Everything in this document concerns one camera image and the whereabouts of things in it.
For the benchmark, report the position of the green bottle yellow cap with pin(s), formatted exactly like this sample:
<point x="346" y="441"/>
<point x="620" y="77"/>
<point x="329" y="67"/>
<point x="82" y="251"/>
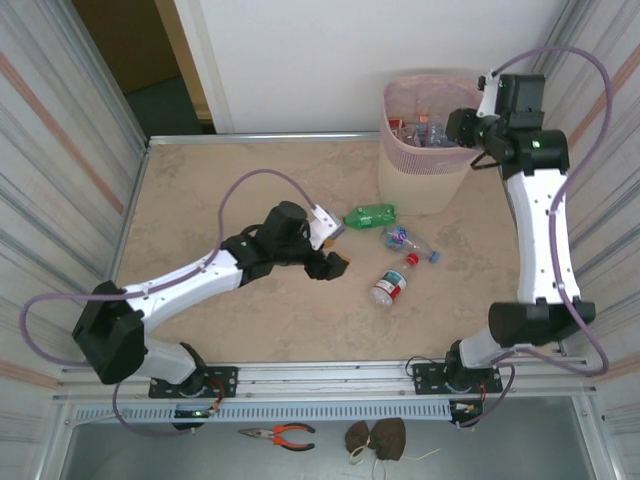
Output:
<point x="372" y="216"/>

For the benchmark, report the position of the clear bottle red cap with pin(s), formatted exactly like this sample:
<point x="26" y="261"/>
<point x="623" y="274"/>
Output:
<point x="390" y="287"/>

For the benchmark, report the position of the clear bottle colourful label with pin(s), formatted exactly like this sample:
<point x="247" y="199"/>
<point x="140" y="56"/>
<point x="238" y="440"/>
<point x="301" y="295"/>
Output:
<point x="400" y="239"/>

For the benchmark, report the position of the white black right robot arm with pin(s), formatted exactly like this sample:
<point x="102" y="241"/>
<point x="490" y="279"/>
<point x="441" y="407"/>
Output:
<point x="540" y="225"/>

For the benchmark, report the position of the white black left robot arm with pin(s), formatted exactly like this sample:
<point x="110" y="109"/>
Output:
<point x="185" y="285"/>

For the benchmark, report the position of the purple plastic bin liner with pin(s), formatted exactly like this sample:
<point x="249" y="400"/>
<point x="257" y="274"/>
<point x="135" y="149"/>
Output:
<point x="425" y="162"/>

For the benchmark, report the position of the pink waste basket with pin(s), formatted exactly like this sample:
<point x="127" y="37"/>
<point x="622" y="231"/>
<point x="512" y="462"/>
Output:
<point x="415" y="190"/>

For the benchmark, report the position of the brown cloth pouch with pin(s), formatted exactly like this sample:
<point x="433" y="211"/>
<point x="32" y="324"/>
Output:
<point x="357" y="435"/>
<point x="390" y="440"/>

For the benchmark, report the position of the grey metal shelf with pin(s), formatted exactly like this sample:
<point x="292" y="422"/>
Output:
<point x="200" y="460"/>

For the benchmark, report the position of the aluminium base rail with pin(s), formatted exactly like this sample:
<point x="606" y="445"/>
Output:
<point x="325" y="380"/>

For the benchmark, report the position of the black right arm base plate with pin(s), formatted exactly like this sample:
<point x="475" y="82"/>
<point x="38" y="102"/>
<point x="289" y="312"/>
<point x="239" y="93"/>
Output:
<point x="425" y="377"/>

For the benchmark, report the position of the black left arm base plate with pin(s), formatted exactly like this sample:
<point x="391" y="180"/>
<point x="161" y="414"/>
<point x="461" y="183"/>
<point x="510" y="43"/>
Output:
<point x="225" y="380"/>

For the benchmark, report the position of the wooden door frame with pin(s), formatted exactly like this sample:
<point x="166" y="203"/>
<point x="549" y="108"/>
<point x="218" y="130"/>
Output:
<point x="186" y="60"/>

